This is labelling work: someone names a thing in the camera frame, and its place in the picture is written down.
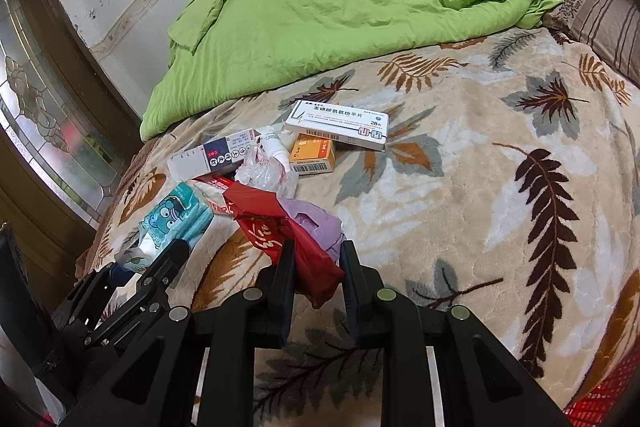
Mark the wooden door with patterned glass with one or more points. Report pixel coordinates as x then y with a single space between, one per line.
35 107

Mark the clear plastic wrapper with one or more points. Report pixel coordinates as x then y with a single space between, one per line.
265 179

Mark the purple plastic bag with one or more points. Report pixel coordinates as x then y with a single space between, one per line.
315 227

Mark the orange medicine box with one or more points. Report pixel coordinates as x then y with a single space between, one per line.
312 155

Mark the leaf printed blanket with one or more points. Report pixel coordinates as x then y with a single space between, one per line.
500 207

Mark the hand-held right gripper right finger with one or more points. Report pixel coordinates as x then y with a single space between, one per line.
350 282

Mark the brown striped pillow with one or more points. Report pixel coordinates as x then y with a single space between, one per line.
605 17

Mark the blue cartoon tissue pack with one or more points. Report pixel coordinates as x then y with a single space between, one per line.
170 217

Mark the white tube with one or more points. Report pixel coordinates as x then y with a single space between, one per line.
275 146

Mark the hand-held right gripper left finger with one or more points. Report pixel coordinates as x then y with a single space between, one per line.
287 272

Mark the red basket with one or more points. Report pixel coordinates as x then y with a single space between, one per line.
600 392

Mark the green quilt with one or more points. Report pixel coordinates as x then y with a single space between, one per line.
325 7

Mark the large white medicine box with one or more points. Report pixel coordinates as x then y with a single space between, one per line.
340 119

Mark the red foil packet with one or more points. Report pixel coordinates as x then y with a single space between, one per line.
260 227

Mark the long white and blue box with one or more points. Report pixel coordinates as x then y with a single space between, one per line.
210 157

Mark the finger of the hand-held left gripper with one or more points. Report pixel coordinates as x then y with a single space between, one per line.
167 264
97 289

